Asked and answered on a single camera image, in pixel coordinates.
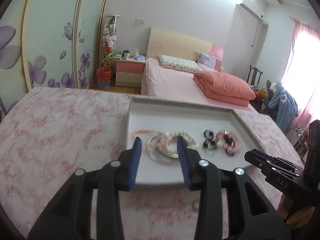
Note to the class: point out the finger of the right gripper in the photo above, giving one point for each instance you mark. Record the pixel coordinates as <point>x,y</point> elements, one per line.
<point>274,168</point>

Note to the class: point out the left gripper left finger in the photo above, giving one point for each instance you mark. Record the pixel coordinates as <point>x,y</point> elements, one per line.
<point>68,214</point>

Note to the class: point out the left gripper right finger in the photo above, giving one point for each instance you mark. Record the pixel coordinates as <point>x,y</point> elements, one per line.
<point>250,213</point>

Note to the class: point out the thin silver bangle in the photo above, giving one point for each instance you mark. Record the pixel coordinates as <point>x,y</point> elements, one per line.
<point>157,148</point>

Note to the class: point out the right hand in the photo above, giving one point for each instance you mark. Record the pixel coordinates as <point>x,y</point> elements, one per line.
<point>284,206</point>

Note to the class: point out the blue plush robe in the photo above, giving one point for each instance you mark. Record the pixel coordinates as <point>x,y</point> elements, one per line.
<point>287,108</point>

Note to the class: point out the pink curtain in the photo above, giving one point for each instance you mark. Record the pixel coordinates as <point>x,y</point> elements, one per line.
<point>305,47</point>

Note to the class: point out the pink floral tablecloth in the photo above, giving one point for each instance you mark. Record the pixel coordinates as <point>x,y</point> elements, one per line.
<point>52,132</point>

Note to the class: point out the dark wooden chair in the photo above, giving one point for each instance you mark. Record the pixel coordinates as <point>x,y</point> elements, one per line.
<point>254,76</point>

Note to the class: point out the folded coral duvet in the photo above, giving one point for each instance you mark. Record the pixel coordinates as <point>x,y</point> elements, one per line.
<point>224,87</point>

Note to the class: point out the pink bed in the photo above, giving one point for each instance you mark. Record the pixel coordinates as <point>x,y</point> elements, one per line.
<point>168,84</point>

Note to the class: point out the grey white cardboard tray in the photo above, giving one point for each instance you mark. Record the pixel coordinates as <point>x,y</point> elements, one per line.
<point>150,117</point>

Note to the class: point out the purple patterned pillow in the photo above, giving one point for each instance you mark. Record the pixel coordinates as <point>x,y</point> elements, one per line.
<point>206,61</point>

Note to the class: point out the floral white pillow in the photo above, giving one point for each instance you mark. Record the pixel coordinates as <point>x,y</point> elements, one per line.
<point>178,64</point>

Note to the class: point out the wastebasket with red bag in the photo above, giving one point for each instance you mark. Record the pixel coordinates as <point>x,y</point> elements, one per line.
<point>104,76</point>

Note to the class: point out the white air conditioner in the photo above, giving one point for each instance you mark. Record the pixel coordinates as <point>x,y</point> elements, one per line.
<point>259,15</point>

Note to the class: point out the pink beige nightstand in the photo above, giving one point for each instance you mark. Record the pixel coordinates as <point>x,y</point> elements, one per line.
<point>129,73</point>

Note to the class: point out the beige pink headboard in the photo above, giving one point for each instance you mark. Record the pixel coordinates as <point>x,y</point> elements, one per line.
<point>182,46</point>

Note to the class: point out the white mug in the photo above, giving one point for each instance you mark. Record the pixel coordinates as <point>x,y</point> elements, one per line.
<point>127,55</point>

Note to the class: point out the sliding door wardrobe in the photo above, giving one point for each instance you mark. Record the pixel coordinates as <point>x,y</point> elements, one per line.
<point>48,43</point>

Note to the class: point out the plush toy tube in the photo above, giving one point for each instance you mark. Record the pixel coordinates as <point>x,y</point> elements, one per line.
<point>109,40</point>

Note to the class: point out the wall light switch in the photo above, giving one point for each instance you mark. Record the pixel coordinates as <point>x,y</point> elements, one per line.
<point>140,21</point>

